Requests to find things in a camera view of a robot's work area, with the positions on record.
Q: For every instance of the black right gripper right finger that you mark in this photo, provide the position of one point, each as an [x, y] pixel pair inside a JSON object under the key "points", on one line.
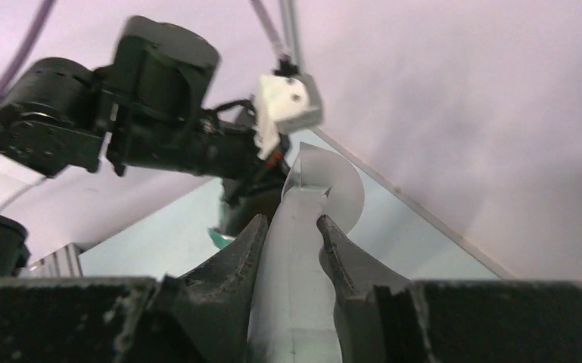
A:
{"points": [[381, 316]]}

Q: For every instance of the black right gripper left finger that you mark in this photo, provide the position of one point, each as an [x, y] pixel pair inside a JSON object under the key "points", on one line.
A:
{"points": [[202, 316]]}

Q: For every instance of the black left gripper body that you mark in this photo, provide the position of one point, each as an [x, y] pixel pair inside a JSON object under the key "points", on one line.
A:
{"points": [[260, 177]]}

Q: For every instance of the green pet food bag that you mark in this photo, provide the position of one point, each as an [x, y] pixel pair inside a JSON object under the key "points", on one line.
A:
{"points": [[233, 218]]}

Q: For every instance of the clear plastic scoop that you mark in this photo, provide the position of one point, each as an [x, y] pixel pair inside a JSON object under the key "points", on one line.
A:
{"points": [[291, 311]]}

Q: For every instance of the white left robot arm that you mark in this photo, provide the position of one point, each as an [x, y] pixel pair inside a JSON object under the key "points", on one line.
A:
{"points": [[143, 110]]}

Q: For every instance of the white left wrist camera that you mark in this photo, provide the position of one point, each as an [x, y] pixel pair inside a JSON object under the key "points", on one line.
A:
{"points": [[284, 105]]}

